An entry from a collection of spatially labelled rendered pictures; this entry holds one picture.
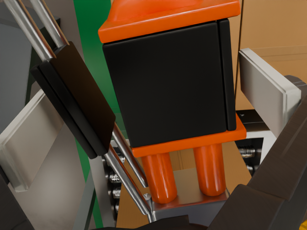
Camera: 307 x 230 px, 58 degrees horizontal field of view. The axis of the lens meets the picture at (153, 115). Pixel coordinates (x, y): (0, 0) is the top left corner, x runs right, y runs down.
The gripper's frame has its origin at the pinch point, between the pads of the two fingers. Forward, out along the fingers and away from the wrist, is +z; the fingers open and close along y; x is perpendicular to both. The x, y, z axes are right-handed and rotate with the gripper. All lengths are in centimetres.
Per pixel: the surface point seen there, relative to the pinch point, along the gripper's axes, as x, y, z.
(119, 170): -4.6, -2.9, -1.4
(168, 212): -9.6, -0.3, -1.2
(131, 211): -51, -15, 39
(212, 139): -2.9, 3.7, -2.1
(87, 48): -23, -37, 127
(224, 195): -9.2, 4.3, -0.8
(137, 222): -51, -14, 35
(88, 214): -97, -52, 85
